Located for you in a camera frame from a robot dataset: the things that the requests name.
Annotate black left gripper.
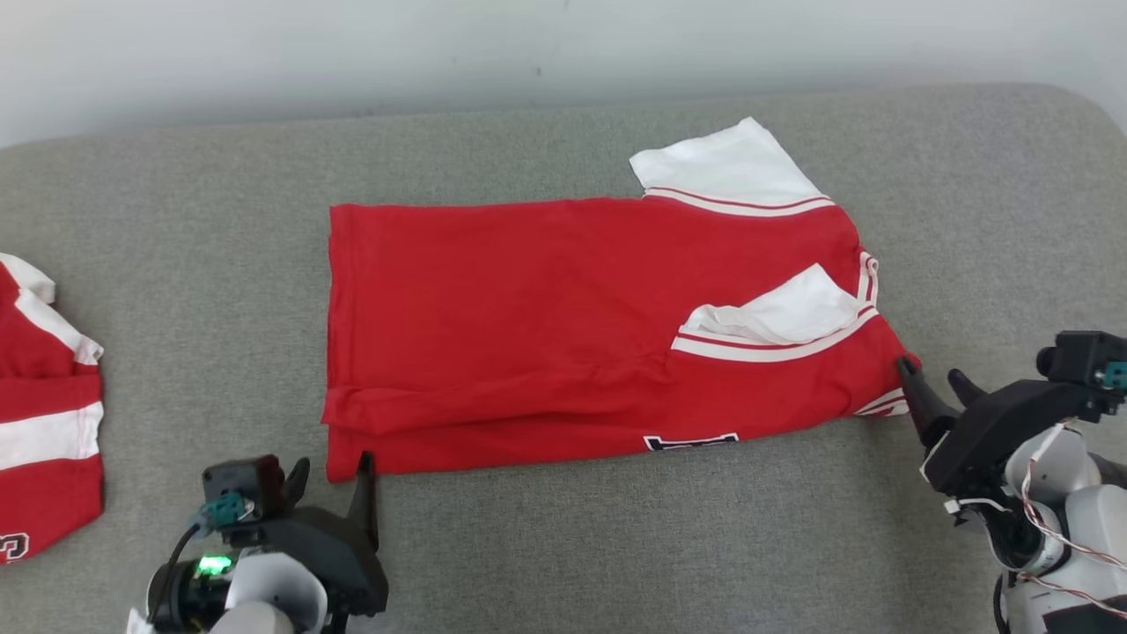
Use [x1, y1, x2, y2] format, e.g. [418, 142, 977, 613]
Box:
[233, 451, 390, 617]

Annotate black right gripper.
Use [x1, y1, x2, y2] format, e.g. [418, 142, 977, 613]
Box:
[895, 354, 1086, 498]

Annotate red white jersey garment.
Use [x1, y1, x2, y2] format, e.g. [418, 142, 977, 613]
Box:
[320, 117, 921, 483]

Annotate crumpled red Bulls jersey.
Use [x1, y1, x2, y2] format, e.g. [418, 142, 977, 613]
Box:
[0, 254, 107, 566]

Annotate red white twisted wires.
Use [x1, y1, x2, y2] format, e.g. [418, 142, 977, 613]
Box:
[1004, 421, 1127, 617]

